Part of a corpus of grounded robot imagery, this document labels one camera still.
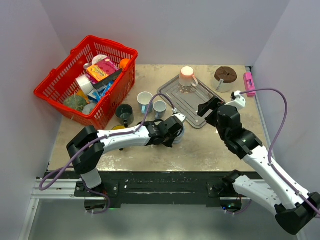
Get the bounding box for grey mug white base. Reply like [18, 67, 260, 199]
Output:
[173, 127, 185, 144]

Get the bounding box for blue speckled mug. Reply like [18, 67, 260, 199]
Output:
[153, 100, 167, 120]

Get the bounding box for pink white mug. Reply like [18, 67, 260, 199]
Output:
[178, 66, 199, 87]

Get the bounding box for light blue mug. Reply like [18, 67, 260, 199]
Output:
[137, 91, 153, 115]

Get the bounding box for dark grey mug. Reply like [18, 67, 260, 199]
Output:
[115, 104, 134, 128]

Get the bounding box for yellow mug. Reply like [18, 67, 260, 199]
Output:
[111, 125, 126, 131]

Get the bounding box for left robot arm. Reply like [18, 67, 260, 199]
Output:
[66, 113, 186, 196]

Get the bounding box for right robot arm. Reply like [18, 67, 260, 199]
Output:
[197, 96, 320, 235]

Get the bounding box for metal tray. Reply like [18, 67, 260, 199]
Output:
[157, 75, 223, 129]

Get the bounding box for white cup brown lid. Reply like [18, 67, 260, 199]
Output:
[212, 66, 238, 93]

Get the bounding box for pink box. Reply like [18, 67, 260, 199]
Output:
[243, 71, 256, 98]

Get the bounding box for black knife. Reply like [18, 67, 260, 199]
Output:
[93, 69, 123, 90]

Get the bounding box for orange ball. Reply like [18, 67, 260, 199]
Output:
[119, 58, 130, 69]

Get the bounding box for blue white carton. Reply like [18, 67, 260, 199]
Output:
[87, 82, 113, 103]

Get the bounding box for pink snack packet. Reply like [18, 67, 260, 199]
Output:
[91, 54, 119, 75]

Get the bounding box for orange snack packet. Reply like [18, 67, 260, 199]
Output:
[86, 64, 109, 82]

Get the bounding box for green melon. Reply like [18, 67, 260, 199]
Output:
[63, 95, 87, 112]

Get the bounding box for white tape roll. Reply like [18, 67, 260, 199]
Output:
[75, 74, 94, 95]

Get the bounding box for red plastic basket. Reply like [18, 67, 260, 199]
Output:
[33, 35, 138, 130]

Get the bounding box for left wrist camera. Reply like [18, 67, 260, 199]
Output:
[172, 113, 187, 124]

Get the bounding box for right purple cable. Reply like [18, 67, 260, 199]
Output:
[239, 88, 320, 216]

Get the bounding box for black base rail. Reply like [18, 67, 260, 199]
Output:
[60, 171, 247, 212]

